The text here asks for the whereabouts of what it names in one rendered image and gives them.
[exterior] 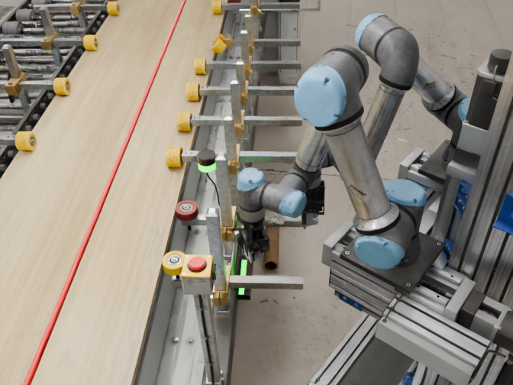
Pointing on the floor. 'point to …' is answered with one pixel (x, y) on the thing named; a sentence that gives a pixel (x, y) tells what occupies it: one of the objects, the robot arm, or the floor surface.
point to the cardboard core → (271, 260)
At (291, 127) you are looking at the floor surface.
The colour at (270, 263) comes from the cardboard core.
